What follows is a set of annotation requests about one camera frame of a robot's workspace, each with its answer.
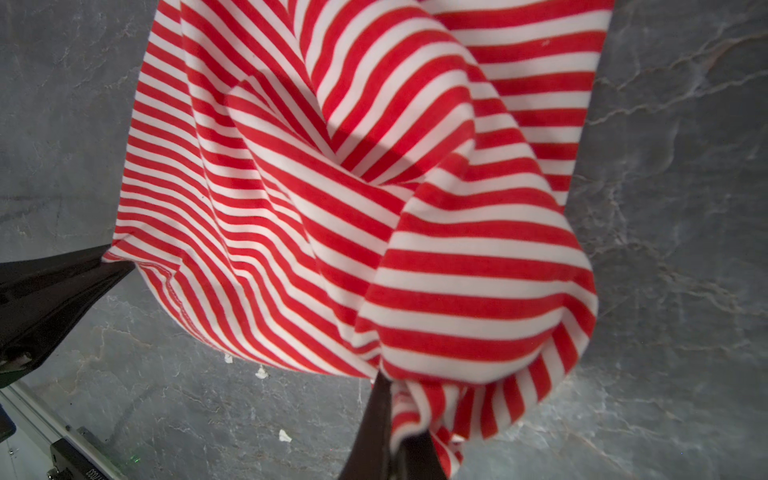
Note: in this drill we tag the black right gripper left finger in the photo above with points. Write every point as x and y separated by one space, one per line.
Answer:
369 457

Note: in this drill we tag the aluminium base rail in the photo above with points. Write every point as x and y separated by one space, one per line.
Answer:
37 443

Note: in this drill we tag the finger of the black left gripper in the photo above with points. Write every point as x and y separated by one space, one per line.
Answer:
43 299

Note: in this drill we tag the red white striped tank top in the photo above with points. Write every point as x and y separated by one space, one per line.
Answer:
371 188

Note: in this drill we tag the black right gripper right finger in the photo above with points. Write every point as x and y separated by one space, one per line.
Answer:
416 459

